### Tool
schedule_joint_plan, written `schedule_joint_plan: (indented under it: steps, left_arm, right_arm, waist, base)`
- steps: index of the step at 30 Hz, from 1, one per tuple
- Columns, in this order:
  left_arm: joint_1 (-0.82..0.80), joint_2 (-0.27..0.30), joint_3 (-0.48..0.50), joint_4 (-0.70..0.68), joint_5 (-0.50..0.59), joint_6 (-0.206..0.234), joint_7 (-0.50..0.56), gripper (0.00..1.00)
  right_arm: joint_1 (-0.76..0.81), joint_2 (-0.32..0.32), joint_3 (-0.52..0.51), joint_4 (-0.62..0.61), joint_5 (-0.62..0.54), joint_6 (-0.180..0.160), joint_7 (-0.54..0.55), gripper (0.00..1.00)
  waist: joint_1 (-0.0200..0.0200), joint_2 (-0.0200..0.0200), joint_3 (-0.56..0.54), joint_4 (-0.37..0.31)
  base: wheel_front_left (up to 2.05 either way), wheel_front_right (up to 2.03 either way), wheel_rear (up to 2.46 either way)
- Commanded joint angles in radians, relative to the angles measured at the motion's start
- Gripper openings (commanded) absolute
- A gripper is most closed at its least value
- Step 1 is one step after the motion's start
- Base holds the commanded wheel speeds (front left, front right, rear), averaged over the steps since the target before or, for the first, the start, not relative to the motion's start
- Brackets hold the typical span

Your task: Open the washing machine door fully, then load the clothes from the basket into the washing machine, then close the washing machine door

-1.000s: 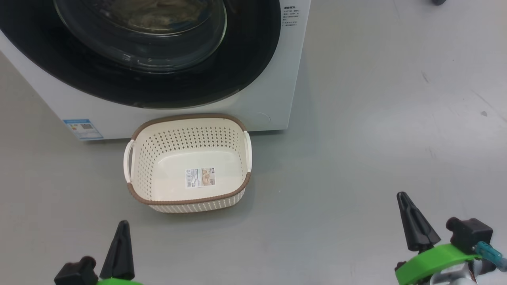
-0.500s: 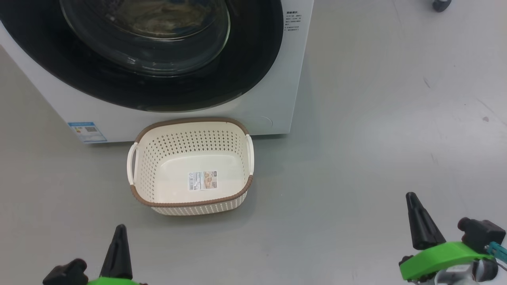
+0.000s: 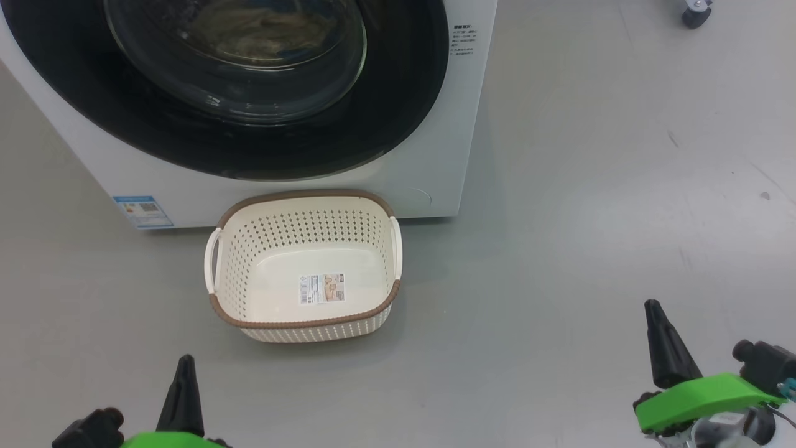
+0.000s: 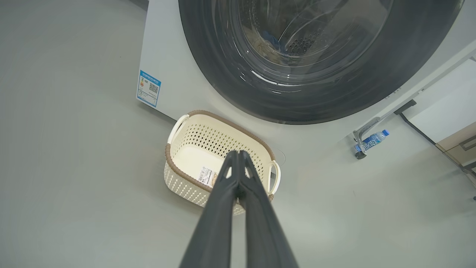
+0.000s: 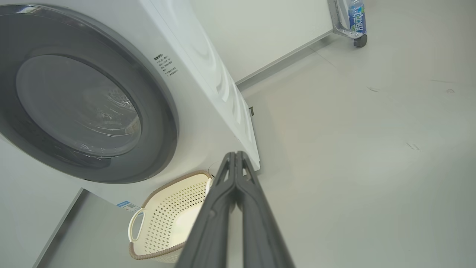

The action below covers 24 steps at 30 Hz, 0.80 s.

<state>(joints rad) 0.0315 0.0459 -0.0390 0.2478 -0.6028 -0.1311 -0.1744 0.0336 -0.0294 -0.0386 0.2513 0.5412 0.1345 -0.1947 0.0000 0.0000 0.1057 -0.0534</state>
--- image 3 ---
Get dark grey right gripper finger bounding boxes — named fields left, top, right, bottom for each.
left=653, top=299, right=703, bottom=388
left=644, top=299, right=675, bottom=390

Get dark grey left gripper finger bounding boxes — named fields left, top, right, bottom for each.
left=155, top=355, right=186, bottom=436
left=184, top=355, right=206, bottom=438

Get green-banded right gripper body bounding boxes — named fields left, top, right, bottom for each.
left=633, top=373, right=787, bottom=436

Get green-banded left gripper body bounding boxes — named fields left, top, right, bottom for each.
left=121, top=434, right=226, bottom=448

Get black round glass washer door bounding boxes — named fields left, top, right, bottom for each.
left=0, top=0, right=450, bottom=182

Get cream baby garment blue cuffs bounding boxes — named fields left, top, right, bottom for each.
left=177, top=0, right=340, bottom=66

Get white basket product label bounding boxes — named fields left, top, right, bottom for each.
left=299, top=273, right=345, bottom=306

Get cream perforated basket brown rim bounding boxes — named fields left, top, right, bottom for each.
left=204, top=189, right=404, bottom=344

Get white front-load washing machine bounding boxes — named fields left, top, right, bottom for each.
left=0, top=0, right=498, bottom=231

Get blue energy label sticker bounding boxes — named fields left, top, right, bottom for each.
left=113, top=195, right=174, bottom=230

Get printed text notice sticker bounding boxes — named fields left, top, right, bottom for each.
left=453, top=24, right=478, bottom=57

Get metal caster bracket with wheel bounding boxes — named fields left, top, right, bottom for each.
left=681, top=0, right=715, bottom=29

